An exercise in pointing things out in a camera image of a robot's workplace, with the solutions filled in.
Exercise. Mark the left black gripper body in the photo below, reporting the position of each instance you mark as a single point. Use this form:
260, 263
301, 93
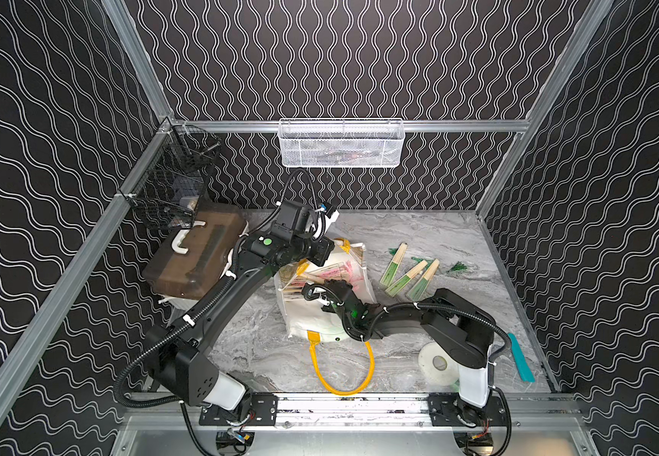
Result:
318, 250

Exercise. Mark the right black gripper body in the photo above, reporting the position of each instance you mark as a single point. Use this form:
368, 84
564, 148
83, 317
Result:
332, 283

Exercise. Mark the pink folding fans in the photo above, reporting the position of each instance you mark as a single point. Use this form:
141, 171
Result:
306, 272

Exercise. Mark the white tote bag yellow handles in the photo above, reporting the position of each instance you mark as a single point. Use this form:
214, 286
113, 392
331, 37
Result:
316, 322

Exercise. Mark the green folding fan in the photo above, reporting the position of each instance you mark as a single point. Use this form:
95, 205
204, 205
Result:
394, 288
389, 275
419, 288

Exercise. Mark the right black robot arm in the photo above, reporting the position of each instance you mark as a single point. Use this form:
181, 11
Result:
469, 335

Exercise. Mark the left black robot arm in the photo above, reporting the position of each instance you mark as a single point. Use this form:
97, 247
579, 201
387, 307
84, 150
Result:
177, 356

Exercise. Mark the white tape roll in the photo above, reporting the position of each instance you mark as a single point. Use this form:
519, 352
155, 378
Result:
437, 366

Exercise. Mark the white storage box brown lid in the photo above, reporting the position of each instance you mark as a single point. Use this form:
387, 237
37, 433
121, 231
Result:
191, 261

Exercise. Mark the teal flat stick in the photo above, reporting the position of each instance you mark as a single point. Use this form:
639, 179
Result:
524, 370

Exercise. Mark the white wire mesh basket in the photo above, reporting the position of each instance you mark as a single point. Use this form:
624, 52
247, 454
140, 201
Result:
341, 143

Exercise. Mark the black wire basket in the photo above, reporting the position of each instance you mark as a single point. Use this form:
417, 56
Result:
174, 185

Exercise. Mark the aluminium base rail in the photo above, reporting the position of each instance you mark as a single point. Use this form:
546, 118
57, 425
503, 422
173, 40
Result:
365, 424

